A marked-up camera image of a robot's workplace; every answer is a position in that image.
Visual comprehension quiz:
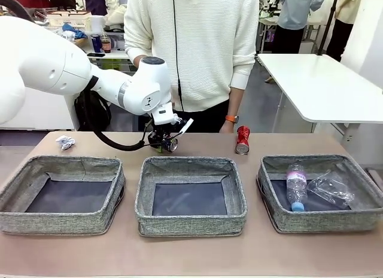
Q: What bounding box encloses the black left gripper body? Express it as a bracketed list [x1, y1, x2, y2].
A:
[148, 123, 181, 148]

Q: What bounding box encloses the crushed red can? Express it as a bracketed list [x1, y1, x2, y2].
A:
[235, 125, 251, 155]

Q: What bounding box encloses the white paper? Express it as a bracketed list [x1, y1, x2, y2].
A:
[55, 135, 77, 151]

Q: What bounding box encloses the clear bottle with pink label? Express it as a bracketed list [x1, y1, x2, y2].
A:
[285, 163, 309, 213]

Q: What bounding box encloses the clear plastic bottle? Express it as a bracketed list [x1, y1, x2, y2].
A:
[306, 169, 356, 210]

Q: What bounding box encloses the person's left forearm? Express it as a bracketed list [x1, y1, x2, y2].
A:
[228, 85, 245, 117]

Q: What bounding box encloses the person's left hand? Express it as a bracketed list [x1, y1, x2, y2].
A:
[219, 121, 238, 135]

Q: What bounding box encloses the black backpack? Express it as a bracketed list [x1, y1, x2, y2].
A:
[74, 89, 113, 132]

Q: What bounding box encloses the grey fabric basket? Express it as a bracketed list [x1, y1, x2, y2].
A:
[134, 157, 248, 238]
[0, 155, 126, 236]
[256, 154, 383, 234]

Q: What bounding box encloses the person in white sweater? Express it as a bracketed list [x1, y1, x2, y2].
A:
[123, 0, 260, 134]

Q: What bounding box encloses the white side table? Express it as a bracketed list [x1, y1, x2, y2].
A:
[86, 31, 134, 74]

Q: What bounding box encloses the dark drink cup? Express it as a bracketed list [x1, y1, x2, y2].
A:
[101, 34, 113, 54]

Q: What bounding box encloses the blue bottle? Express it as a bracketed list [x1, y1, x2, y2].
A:
[90, 34, 103, 53]

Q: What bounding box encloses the white tote bag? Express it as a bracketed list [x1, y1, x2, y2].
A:
[104, 0, 128, 28]

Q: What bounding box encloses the blue cloth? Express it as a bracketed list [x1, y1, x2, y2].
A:
[61, 23, 89, 40]

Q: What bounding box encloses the person in dark purple top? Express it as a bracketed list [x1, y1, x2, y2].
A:
[80, 0, 108, 16]

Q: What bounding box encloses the person in light blue shirt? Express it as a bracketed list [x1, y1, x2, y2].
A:
[270, 0, 327, 54]

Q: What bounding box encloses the black pole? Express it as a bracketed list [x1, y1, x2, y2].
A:
[316, 0, 341, 56]

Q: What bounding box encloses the person in cream top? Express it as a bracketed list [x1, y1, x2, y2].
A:
[325, 0, 364, 63]

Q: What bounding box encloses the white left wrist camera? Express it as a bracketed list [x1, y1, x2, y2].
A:
[177, 117, 195, 136]

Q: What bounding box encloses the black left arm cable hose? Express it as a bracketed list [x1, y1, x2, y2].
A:
[0, 0, 155, 152]

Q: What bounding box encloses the black microphone cable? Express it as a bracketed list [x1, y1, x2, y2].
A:
[171, 0, 184, 112]

